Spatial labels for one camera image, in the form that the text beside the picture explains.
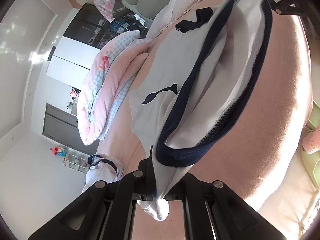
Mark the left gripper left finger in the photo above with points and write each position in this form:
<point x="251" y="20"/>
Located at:
<point x="104" y="211"/>

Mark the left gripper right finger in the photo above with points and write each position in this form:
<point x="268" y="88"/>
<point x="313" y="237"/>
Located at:
<point x="214" y="211"/>

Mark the white navy-trimmed pants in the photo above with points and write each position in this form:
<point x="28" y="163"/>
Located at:
<point x="103" y="167"/>

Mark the white navy-trimmed jacket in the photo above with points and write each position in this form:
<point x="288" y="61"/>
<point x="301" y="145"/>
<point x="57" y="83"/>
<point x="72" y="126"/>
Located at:
<point x="199" y="83"/>

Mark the pink bed sheet mattress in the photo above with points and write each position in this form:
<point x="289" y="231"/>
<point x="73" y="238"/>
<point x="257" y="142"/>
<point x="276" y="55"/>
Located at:
<point x="257" y="157"/>

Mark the red blue plush toy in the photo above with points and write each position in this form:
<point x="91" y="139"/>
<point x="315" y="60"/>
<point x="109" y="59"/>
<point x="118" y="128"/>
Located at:
<point x="60" y="151"/>

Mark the grey door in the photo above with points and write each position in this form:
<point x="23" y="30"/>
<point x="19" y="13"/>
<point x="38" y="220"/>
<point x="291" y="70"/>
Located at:
<point x="62" y="127"/>

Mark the green slippers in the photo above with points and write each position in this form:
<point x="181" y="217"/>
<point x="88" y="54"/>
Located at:
<point x="311" y="161"/>

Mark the silver drawer cabinet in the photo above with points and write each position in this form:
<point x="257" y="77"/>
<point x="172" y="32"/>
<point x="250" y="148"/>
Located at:
<point x="72" y="106"/>

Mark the pink fuzzy slipper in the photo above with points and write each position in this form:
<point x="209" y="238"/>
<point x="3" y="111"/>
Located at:
<point x="311" y="141"/>

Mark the pink hanging garment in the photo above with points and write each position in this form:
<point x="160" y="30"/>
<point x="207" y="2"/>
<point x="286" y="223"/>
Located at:
<point x="105" y="7"/>

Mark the folded pink checkered quilt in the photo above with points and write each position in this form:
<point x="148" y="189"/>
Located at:
<point x="107" y="83"/>

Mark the white black wardrobe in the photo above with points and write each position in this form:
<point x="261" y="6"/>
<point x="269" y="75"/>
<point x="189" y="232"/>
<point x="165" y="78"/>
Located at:
<point x="86" y="35"/>

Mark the white wire shelf rack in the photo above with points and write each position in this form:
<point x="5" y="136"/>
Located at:
<point x="75" y="163"/>

